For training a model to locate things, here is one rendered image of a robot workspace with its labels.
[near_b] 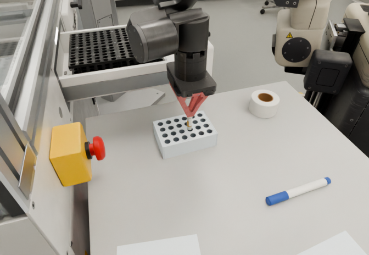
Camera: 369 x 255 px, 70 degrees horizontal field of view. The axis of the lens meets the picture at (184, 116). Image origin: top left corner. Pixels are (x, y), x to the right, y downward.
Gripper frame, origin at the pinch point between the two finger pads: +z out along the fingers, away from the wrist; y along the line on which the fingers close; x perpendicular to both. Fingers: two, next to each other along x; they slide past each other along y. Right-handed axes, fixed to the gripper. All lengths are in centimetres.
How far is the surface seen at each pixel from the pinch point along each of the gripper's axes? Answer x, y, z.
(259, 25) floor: 161, -216, 85
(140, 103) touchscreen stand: 4, -111, 82
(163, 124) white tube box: -4.7, -3.5, 5.3
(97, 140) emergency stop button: -18.0, 7.1, -4.4
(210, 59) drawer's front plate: 8.8, -11.0, -4.7
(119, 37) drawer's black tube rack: -9.4, -29.1, -4.9
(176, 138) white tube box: -3.2, 1.1, 5.8
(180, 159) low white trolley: -3.4, 4.2, 9.1
